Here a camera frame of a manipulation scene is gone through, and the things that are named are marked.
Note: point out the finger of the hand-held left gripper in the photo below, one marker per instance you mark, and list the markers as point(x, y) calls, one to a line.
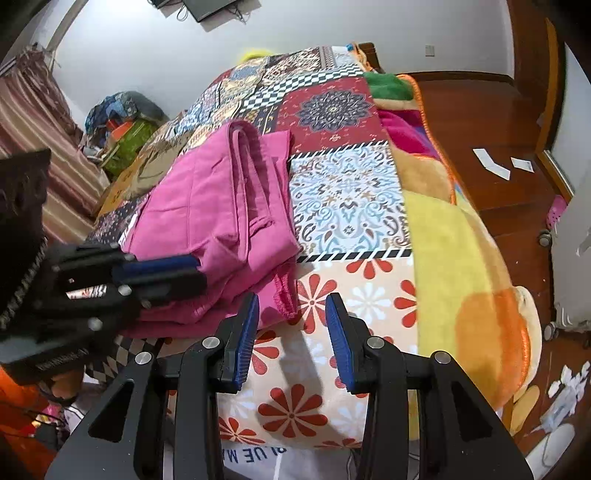
point(157, 266)
point(171, 288)

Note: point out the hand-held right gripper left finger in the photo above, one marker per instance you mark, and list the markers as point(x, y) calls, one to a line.
point(242, 344)

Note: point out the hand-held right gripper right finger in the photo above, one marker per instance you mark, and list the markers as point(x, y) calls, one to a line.
point(339, 346)

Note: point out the pink pants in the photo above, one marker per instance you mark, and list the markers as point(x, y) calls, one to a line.
point(207, 198)

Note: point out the orange cloth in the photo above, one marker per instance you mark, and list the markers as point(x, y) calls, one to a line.
point(21, 397)

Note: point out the floral bed sheet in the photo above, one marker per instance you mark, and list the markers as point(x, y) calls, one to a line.
point(374, 300)

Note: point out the olive green garment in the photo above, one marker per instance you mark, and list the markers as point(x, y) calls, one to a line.
point(157, 161)

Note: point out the green bag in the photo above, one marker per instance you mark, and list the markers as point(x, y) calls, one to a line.
point(131, 145)

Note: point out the white printed bag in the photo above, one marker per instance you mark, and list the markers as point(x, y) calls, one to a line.
point(286, 461)

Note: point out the orange box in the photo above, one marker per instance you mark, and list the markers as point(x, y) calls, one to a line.
point(119, 130)

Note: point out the multicolour fleece blanket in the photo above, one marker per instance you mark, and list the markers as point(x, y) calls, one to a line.
point(452, 258)

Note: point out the patchwork print blanket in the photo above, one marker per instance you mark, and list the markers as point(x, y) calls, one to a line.
point(341, 198)

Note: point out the pile of clothes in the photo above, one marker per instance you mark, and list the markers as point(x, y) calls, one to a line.
point(124, 108)

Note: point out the striped brown curtain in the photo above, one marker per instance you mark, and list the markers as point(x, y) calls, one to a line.
point(41, 138)

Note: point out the pale blue cloth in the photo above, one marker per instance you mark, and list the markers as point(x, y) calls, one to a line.
point(558, 413)

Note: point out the scattered white paper scraps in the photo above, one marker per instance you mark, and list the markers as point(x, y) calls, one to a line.
point(570, 381)

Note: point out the white slipper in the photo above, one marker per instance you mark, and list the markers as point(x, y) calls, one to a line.
point(551, 445)

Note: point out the white paper slip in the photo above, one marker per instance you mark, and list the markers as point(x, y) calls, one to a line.
point(523, 164)
point(491, 164)

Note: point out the white suitcase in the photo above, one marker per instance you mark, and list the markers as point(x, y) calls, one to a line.
point(572, 277)

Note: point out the pink slipper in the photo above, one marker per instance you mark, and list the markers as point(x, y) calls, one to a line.
point(557, 211)

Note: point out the small black monitor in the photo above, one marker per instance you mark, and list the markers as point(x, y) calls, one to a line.
point(217, 9)

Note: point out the wooden bed footboard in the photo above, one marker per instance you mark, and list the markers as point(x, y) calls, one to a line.
point(371, 57)

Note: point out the small blue object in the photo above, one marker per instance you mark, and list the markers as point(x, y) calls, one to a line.
point(354, 47)

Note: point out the white wall outlet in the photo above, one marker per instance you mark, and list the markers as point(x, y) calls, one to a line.
point(430, 50)

